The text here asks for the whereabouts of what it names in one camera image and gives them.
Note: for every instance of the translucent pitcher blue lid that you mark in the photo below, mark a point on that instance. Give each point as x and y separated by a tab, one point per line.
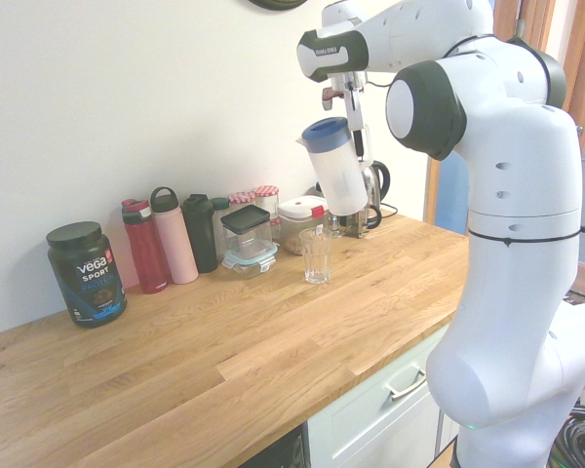
341	180

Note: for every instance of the small jar red gingham lid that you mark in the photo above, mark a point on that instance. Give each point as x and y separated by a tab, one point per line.
275	226

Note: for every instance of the glass jar red gingham lid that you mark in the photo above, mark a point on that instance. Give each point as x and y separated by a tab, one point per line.
242	199
266	195

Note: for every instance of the stainless steel electric kettle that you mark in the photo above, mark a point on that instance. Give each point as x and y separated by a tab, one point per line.
376	187

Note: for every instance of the red wrist camera mount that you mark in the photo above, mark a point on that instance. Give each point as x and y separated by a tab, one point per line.
331	97

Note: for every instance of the black dishwasher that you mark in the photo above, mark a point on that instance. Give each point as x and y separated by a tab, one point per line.
283	448

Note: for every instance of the wooden door frame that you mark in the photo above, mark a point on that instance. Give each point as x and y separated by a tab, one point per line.
582	58

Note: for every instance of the glass food container teal lid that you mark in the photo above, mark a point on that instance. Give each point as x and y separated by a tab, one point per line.
253	263

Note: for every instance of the glass jar green lid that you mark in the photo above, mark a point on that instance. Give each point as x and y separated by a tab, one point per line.
220	209

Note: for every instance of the black protein powder tub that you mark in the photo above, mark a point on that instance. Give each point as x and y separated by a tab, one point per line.
88	278

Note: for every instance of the black shaker bottle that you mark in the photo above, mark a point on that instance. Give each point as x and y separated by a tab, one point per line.
201	234

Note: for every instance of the clear ribbed drinking glass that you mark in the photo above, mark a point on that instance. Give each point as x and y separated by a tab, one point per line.
317	258

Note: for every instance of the white cabinet drawer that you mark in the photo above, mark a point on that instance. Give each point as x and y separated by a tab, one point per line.
361	419

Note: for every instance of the clear square container black lid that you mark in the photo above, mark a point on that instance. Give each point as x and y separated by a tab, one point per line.
246	231

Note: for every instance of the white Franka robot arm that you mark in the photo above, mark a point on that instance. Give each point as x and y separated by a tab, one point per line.
512	195

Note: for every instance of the dark round wall clock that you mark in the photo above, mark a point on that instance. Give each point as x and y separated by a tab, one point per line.
278	3

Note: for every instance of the red water bottle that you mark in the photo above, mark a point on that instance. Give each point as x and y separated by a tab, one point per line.
146	253

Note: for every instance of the pink bottle black cap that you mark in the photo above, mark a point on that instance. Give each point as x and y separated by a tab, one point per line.
175	244

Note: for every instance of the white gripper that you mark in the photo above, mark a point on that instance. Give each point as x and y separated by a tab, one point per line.
355	109

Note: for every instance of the cereal container white lid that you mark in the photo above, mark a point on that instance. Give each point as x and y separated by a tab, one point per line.
297	219

